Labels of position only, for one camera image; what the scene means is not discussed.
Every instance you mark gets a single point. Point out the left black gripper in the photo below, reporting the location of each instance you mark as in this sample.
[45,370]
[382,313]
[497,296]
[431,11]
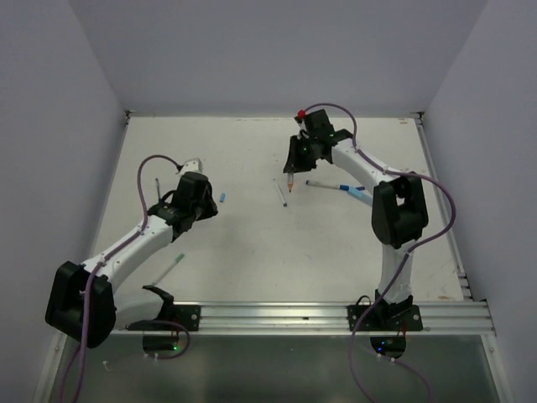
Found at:
[211,210]

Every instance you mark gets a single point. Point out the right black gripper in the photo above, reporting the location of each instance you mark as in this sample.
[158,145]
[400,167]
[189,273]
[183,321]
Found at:
[294,162]

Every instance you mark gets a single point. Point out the dark blue ballpoint pen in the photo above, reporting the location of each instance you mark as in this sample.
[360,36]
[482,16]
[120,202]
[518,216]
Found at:
[157,187]

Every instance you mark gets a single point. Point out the orange capped marker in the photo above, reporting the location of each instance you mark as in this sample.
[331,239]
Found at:
[290,181]

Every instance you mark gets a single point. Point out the light blue capped marker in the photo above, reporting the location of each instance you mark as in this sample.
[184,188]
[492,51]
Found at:
[280,194]

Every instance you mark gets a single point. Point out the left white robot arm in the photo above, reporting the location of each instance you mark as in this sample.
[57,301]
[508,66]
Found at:
[81,303]

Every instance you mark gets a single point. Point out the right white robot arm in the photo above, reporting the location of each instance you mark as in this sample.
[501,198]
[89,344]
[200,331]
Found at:
[399,212]

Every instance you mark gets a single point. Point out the black capped marker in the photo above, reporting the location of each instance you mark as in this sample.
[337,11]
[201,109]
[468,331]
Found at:
[322,185]

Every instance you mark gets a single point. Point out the green capped marker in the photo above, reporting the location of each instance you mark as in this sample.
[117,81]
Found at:
[168,269]

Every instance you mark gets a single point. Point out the thick light blue marker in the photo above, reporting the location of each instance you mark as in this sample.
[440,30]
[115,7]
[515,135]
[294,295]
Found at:
[358,192]

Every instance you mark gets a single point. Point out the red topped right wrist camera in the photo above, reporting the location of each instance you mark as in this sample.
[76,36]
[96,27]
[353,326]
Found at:
[300,116]

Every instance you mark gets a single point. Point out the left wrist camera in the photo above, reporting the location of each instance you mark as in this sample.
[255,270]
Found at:
[193,165]

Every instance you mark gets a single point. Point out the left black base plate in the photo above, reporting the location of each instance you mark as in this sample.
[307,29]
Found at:
[187,315]

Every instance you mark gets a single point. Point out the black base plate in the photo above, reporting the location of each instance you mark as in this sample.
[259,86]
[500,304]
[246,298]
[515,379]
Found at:
[383,320]
[187,315]

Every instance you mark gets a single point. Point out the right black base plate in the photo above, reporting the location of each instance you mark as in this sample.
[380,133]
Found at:
[383,320]

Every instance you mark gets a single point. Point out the aluminium mounting rail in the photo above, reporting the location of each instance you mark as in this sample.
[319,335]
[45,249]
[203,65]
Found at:
[256,318]

